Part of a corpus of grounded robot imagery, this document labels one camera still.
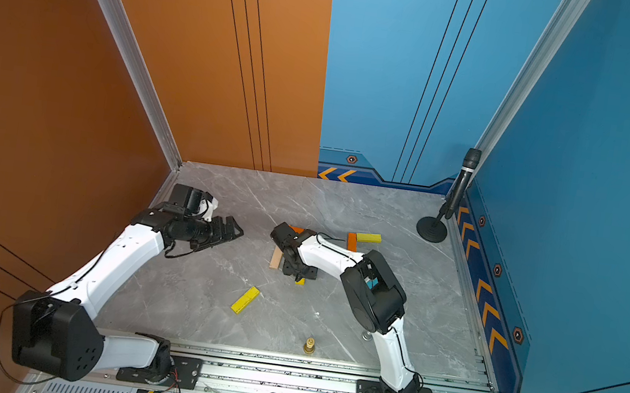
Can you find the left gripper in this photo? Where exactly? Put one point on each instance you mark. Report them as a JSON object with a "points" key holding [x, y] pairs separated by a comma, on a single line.
{"points": [[231, 221]]}

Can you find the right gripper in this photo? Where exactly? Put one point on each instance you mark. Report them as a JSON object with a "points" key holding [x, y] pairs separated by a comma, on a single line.
{"points": [[309, 273]]}

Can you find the beige block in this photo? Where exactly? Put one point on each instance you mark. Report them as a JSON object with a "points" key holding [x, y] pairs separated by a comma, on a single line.
{"points": [[276, 259]]}

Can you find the teal block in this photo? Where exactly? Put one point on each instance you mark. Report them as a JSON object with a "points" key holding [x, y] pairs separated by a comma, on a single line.
{"points": [[371, 283]]}

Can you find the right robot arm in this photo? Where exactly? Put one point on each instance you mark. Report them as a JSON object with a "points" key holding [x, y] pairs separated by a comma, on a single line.
{"points": [[373, 292]]}

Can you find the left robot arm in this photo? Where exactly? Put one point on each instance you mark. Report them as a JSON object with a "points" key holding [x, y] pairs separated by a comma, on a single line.
{"points": [[54, 333]]}

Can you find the yellow block tilted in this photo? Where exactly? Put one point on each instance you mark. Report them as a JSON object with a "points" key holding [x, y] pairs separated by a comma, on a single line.
{"points": [[245, 300]]}

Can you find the brass weight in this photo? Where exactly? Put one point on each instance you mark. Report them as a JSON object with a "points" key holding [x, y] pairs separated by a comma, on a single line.
{"points": [[309, 346]]}

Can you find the black microphone on stand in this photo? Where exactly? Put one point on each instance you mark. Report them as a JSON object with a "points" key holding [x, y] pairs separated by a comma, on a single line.
{"points": [[433, 229]]}

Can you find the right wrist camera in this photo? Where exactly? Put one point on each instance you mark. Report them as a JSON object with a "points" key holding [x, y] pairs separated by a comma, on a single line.
{"points": [[285, 236]]}

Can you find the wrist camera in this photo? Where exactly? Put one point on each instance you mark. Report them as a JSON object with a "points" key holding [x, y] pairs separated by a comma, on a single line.
{"points": [[192, 202], [285, 236]]}

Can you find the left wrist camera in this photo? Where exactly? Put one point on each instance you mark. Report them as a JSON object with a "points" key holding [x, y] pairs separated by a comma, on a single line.
{"points": [[192, 202]]}

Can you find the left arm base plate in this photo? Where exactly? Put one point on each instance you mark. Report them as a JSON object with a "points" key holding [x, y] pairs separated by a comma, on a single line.
{"points": [[185, 371]]}

